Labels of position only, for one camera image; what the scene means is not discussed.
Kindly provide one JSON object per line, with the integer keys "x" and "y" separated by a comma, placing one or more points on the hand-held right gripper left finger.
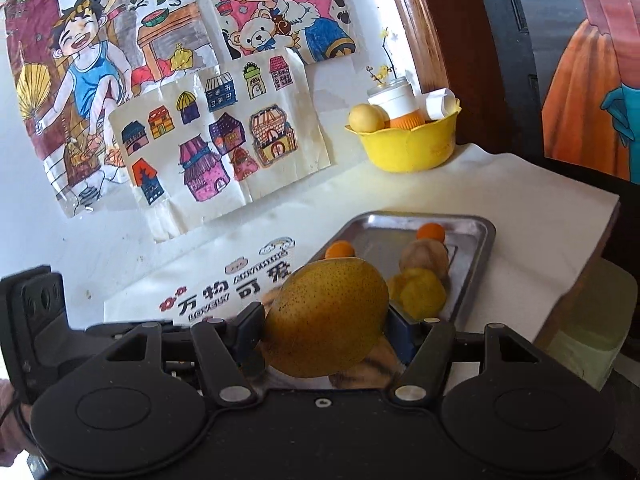
{"x": 250, "y": 327}

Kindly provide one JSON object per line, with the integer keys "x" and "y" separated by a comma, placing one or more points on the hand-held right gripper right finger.
{"x": 400, "y": 327}

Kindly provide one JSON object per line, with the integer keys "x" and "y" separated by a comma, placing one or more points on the yellow mango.
{"x": 420, "y": 292}

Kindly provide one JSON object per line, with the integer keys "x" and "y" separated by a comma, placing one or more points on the pale striped pepino melon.
{"x": 425, "y": 257}

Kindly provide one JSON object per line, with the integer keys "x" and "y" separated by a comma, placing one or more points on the golden brown speckled pear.
{"x": 325, "y": 315}

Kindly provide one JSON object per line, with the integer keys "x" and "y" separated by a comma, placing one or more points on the metal tray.
{"x": 470, "y": 260}

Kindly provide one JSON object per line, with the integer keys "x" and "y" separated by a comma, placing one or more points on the person's left hand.
{"x": 10, "y": 420}

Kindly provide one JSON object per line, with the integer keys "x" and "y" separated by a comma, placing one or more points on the dark striped pepino melon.
{"x": 370, "y": 367}

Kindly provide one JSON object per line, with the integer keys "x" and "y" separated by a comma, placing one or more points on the small orange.
{"x": 430, "y": 232}
{"x": 340, "y": 250}

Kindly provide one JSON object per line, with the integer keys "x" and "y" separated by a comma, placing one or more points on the white printed tablecloth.
{"x": 525, "y": 200}

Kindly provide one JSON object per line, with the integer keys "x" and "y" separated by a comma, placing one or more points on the yellow plastic bowl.
{"x": 410, "y": 147}

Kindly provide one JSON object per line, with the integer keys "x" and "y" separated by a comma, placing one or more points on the pale green stool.
{"x": 590, "y": 325}

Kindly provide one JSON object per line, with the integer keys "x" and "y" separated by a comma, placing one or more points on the houses drawing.
{"x": 220, "y": 130}

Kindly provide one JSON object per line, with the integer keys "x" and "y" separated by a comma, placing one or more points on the orange cup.
{"x": 409, "y": 121}

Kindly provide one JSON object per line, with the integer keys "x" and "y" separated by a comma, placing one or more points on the large yellow round fruit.
{"x": 362, "y": 117}

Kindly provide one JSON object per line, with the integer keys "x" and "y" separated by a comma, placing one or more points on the small yellow round fruit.
{"x": 384, "y": 114}

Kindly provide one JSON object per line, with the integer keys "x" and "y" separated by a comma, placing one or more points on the white paper roll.
{"x": 440, "y": 102}

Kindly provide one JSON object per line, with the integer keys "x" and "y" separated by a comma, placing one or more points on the white jar with orange base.
{"x": 392, "y": 97}

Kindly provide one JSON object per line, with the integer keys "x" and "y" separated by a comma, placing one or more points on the boy with fan drawing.
{"x": 75, "y": 85}

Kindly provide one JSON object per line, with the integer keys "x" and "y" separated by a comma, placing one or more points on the yellow flower twig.
{"x": 381, "y": 65}

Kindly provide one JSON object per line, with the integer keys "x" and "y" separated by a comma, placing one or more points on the orange dress poster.
{"x": 595, "y": 85}

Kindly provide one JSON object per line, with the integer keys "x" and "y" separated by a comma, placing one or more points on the teddy bear drawing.
{"x": 280, "y": 10}

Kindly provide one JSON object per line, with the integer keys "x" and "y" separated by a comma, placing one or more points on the wooden window frame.
{"x": 440, "y": 35}

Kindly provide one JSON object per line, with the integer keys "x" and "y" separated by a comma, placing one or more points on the black frame post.
{"x": 510, "y": 50}

